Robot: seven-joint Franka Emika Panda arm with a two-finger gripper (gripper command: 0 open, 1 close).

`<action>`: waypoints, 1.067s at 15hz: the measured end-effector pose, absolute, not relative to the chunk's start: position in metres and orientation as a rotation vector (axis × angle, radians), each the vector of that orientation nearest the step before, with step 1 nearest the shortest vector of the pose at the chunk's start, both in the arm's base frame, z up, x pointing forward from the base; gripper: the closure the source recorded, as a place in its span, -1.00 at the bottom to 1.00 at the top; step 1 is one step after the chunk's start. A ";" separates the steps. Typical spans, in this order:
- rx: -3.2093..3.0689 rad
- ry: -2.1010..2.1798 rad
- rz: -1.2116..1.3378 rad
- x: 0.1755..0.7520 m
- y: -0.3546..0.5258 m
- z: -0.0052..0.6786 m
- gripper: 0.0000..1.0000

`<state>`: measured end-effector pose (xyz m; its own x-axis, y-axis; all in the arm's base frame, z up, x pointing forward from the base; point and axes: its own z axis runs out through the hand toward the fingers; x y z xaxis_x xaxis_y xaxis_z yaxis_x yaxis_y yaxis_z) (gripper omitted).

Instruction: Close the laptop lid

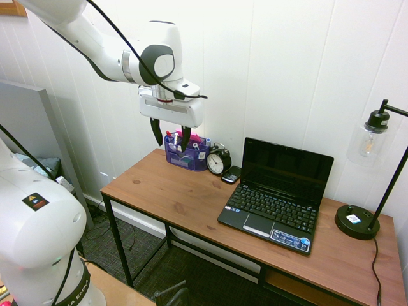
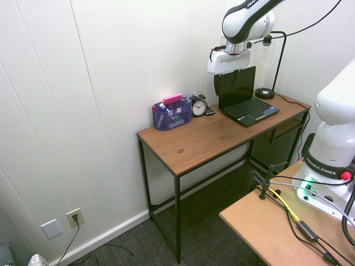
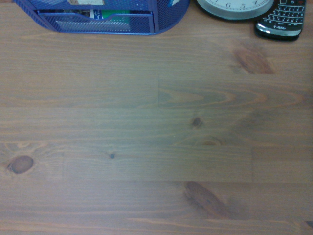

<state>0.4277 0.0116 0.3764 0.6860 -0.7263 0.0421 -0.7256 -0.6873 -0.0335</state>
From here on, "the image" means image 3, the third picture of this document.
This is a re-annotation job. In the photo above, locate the blue mesh desk organizer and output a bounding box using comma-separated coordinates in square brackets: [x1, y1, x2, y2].
[12, 0, 190, 36]

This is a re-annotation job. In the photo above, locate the green card packet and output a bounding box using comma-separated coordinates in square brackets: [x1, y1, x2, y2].
[90, 9, 131, 20]

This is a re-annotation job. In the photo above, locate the round analog alarm clock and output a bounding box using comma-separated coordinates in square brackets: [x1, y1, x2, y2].
[195, 0, 276, 21]

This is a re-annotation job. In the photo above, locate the black keypad mobile phone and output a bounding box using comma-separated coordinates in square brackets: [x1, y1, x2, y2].
[254, 0, 308, 42]

